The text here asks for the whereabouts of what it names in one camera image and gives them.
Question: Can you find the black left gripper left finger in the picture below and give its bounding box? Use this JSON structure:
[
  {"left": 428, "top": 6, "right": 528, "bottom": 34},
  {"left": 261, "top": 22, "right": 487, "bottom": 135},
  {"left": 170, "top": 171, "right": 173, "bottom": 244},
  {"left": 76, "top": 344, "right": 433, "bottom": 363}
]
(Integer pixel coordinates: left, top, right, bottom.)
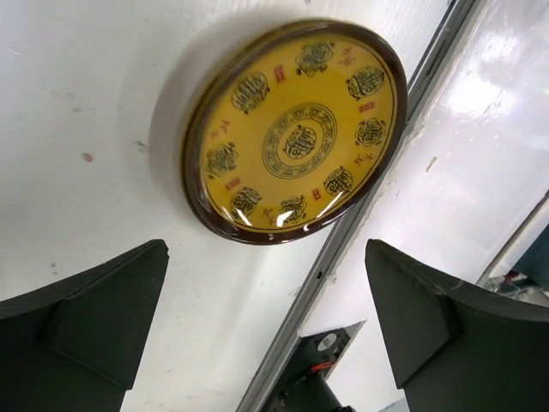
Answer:
[{"left": 1, "top": 239, "right": 169, "bottom": 411}]

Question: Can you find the yellow patterned plate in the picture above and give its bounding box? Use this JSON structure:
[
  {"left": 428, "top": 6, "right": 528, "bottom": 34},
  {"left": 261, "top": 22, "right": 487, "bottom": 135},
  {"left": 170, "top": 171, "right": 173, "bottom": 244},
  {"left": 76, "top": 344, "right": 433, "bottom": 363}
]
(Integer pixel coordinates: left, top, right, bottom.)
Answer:
[{"left": 181, "top": 18, "right": 407, "bottom": 245}]

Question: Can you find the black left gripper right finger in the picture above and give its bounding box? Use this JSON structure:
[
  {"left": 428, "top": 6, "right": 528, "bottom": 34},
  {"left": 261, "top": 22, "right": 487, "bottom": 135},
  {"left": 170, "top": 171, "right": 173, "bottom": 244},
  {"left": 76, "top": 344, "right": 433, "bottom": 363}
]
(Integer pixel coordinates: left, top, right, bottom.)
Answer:
[{"left": 365, "top": 239, "right": 548, "bottom": 411}]

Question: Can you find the aluminium rail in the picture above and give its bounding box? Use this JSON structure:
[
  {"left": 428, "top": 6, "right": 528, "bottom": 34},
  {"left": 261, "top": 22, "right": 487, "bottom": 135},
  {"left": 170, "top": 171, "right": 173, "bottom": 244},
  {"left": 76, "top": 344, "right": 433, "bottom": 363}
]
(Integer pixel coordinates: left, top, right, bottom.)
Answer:
[{"left": 237, "top": 1, "right": 480, "bottom": 411}]

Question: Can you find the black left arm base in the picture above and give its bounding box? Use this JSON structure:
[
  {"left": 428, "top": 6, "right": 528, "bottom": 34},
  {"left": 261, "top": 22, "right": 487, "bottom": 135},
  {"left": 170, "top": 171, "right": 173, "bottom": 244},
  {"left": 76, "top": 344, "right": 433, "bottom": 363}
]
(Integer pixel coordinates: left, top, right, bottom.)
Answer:
[{"left": 261, "top": 322, "right": 363, "bottom": 412}]

